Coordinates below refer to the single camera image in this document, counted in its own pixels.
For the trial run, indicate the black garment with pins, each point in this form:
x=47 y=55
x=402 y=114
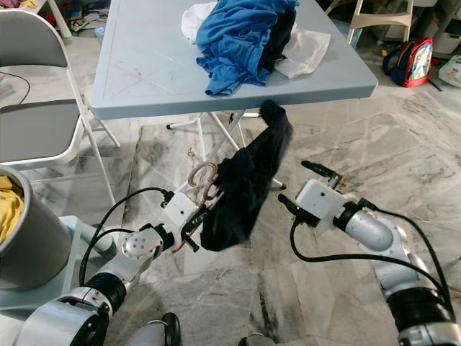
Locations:
x=248 y=184

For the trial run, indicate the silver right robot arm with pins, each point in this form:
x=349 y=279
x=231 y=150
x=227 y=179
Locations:
x=371 y=231

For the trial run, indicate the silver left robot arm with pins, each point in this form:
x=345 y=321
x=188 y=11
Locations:
x=140 y=249

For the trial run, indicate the silver left robot leg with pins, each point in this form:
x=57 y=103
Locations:
x=151 y=333

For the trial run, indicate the silver robot leg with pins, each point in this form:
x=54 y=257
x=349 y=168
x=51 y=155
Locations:
x=259 y=341
x=151 y=333

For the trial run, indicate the yellow garment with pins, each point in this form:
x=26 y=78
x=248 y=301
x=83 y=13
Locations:
x=9 y=209

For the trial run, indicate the silver right robot leg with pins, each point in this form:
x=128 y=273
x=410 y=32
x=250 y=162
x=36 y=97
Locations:
x=259 y=341

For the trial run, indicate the dark navy garment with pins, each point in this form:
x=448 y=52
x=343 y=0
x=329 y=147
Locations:
x=281 y=40

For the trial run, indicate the red children's backpack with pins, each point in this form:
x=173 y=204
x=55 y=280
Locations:
x=414 y=65

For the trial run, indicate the grey folding chair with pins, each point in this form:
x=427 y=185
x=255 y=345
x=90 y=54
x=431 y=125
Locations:
x=36 y=133

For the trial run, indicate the blue garment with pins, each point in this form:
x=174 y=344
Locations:
x=238 y=43

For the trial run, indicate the beige plastic chair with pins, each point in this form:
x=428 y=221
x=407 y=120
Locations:
x=378 y=20

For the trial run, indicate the light grey folding table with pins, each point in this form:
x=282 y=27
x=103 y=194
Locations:
x=151 y=72

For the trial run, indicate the clear plastic bottle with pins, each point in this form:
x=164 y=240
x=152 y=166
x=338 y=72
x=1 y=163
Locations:
x=99 y=36

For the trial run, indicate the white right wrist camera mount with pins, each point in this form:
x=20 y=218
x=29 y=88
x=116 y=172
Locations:
x=320 y=198

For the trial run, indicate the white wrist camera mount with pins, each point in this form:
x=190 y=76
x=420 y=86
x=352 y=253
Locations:
x=178 y=211
x=320 y=198

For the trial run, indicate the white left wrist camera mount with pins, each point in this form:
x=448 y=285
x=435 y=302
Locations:
x=178 y=211

